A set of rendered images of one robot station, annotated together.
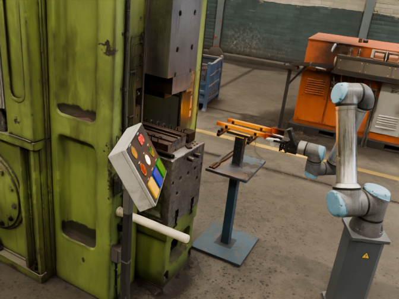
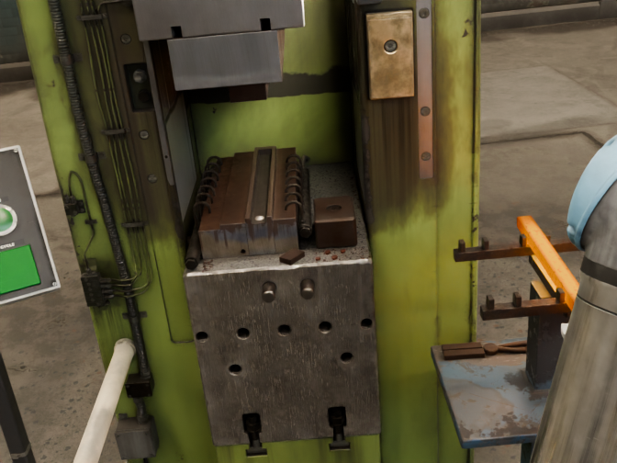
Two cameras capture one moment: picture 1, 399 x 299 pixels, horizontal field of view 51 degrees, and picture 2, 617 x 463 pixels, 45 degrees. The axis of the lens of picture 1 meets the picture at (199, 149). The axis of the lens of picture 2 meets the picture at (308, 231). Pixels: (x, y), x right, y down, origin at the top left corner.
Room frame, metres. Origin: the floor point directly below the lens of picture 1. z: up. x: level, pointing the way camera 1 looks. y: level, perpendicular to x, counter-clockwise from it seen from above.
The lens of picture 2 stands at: (1.75, -1.16, 1.63)
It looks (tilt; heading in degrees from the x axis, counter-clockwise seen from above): 26 degrees down; 65
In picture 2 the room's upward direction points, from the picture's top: 5 degrees counter-clockwise
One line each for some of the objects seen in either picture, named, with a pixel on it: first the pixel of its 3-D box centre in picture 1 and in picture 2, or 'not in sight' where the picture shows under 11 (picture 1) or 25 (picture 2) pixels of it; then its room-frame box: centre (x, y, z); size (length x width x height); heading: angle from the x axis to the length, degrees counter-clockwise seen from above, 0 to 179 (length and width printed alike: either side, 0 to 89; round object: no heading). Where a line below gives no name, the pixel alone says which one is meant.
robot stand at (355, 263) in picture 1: (353, 270); not in sight; (2.09, -1.01, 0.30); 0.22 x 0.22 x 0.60; 89
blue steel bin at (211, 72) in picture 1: (179, 76); not in sight; (6.46, 0.43, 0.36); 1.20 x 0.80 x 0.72; 74
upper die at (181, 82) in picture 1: (150, 75); (233, 37); (2.31, 0.32, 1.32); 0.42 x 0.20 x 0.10; 64
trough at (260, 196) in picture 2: (149, 128); (262, 180); (2.33, 0.31, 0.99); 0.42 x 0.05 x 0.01; 64
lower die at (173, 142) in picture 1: (147, 134); (253, 196); (2.31, 0.32, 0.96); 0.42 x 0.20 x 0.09; 64
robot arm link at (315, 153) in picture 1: (314, 152); not in sight; (2.43, -0.73, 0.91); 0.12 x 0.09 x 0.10; 64
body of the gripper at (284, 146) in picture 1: (289, 145); not in sight; (2.51, -0.58, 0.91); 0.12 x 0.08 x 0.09; 64
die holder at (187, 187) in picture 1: (149, 171); (288, 291); (2.37, 0.30, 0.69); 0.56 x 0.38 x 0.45; 64
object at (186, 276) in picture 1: (172, 277); not in sight; (2.20, 0.09, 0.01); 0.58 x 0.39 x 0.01; 154
